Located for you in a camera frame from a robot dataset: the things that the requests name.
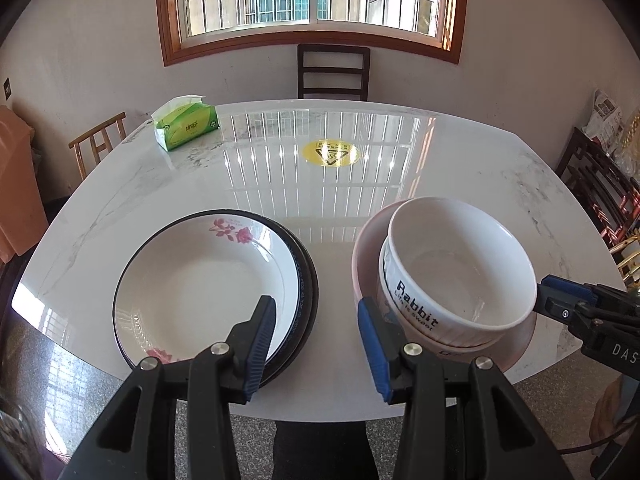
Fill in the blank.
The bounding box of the white rose soup plate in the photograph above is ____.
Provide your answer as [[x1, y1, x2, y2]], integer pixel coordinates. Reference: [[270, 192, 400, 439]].
[[113, 212, 302, 366]]

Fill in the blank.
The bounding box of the white bowl blue base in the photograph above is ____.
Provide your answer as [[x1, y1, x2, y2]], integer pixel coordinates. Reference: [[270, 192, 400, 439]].
[[381, 196, 537, 347]]

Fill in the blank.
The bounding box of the large pink bowl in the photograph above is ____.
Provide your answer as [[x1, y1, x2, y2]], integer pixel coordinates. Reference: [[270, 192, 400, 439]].
[[352, 200, 537, 372]]

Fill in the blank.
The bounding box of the right hand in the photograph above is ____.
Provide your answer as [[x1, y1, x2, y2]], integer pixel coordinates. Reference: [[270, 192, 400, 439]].
[[589, 376, 623, 443]]

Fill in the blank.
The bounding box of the dark wood shelf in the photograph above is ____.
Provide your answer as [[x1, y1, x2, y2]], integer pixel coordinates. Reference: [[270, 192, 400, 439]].
[[553, 127, 640, 286]]

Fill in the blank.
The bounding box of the newspaper stack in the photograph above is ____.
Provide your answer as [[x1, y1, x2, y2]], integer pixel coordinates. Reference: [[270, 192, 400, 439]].
[[582, 90, 624, 153]]

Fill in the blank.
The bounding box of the yellow warning sticker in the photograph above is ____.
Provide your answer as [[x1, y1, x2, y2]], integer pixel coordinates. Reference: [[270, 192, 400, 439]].
[[302, 139, 360, 168]]

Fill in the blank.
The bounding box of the orange cloth covered furniture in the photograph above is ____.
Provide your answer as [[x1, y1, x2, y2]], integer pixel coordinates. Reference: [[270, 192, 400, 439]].
[[0, 105, 49, 263]]

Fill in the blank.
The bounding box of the green tissue pack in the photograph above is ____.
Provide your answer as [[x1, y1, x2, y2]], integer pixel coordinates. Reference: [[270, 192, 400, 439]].
[[151, 94, 219, 152]]

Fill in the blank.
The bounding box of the light wooden chair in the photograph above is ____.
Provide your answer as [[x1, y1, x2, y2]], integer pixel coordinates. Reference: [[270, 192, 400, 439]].
[[68, 112, 127, 181]]

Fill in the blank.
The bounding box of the dark wooden chair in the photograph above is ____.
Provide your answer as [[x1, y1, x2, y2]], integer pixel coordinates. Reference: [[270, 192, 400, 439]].
[[296, 44, 371, 102]]

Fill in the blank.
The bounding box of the brown framed barred window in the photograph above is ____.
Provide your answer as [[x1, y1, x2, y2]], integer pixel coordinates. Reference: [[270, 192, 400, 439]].
[[156, 0, 466, 65]]

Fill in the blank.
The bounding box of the black cable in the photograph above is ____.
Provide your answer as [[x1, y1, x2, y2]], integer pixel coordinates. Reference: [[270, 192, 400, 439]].
[[554, 416, 640, 456]]

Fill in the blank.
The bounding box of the black wall switch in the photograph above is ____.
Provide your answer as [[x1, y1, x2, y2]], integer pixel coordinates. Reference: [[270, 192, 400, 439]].
[[3, 78, 12, 100]]

